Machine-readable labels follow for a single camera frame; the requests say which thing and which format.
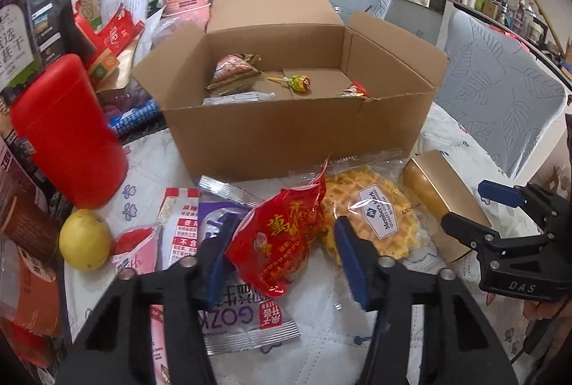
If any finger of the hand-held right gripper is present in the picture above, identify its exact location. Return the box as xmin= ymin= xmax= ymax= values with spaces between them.
xmin=477 ymin=180 xmax=548 ymax=216
xmin=441 ymin=213 xmax=506 ymax=265

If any black pouch with photo label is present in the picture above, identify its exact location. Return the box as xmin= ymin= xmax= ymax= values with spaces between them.
xmin=29 ymin=0 xmax=98 ymax=68

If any pink instant noodle cup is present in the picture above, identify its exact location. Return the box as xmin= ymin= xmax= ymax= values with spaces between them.
xmin=160 ymin=0 xmax=212 ymax=28

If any red crinkly snack packet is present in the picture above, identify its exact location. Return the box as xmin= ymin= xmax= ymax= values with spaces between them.
xmin=225 ymin=159 xmax=330 ymax=298

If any brown cardboard box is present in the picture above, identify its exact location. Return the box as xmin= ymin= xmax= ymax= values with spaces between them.
xmin=132 ymin=0 xmax=450 ymax=184

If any silver purple snack packet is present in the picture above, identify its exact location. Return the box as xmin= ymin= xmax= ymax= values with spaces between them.
xmin=197 ymin=176 xmax=301 ymax=355

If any red canister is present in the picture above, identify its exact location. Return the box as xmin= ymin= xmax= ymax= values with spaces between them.
xmin=10 ymin=54 xmax=129 ymax=209

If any row of cosmetic bottles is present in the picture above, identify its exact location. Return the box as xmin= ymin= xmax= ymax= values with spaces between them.
xmin=449 ymin=0 xmax=572 ymax=55

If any brown cereal snack packet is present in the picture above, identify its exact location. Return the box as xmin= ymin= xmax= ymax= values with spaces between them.
xmin=206 ymin=53 xmax=265 ymax=95

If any clear jar rust label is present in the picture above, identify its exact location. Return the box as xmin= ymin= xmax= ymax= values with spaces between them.
xmin=0 ymin=188 xmax=61 ymax=260

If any red sachet packet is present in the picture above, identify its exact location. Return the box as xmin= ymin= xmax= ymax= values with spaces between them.
xmin=74 ymin=0 xmax=146 ymax=68

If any clear waffle packet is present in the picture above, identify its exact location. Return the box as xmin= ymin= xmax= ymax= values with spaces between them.
xmin=290 ymin=149 xmax=425 ymax=278

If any blue tube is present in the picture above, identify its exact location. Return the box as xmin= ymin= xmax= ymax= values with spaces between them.
xmin=109 ymin=99 xmax=159 ymax=140

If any clear jar purple label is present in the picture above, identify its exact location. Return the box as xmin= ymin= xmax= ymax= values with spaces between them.
xmin=0 ymin=0 xmax=43 ymax=99

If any gold box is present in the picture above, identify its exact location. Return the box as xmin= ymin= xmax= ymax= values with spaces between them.
xmin=403 ymin=150 xmax=492 ymax=264

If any clear bag of dark sticks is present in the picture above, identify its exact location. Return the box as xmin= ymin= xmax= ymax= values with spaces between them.
xmin=96 ymin=72 xmax=155 ymax=113

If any white quilted printed tablecloth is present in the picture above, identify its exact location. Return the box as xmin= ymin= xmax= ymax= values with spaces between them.
xmin=63 ymin=103 xmax=555 ymax=385

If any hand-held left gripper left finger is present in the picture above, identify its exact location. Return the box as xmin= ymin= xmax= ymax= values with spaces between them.
xmin=54 ymin=213 xmax=244 ymax=385

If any clear white snack packet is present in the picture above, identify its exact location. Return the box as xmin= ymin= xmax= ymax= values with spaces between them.
xmin=202 ymin=91 xmax=277 ymax=106

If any red white snack packet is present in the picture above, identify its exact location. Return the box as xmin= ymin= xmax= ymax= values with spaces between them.
xmin=156 ymin=187 xmax=202 ymax=274

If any pink cone snack packet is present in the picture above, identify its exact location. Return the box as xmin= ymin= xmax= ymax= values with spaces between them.
xmin=112 ymin=224 xmax=175 ymax=385

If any yellow lollipop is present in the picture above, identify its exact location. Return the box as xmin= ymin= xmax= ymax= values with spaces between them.
xmin=267 ymin=74 xmax=312 ymax=93

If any yellow lemon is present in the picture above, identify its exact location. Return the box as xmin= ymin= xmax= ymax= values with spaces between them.
xmin=59 ymin=209 xmax=113 ymax=272

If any person's right hand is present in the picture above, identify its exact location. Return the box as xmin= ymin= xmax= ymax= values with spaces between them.
xmin=523 ymin=303 xmax=565 ymax=324

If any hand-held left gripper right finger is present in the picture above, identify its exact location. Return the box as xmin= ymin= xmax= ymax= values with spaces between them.
xmin=333 ymin=215 xmax=513 ymax=385

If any small red candy packet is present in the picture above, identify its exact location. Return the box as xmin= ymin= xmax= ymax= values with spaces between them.
xmin=340 ymin=81 xmax=371 ymax=98

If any clear jar orange label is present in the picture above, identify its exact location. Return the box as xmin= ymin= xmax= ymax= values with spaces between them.
xmin=0 ymin=251 xmax=61 ymax=336

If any red tin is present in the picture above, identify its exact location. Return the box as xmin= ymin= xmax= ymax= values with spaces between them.
xmin=0 ymin=320 xmax=50 ymax=368

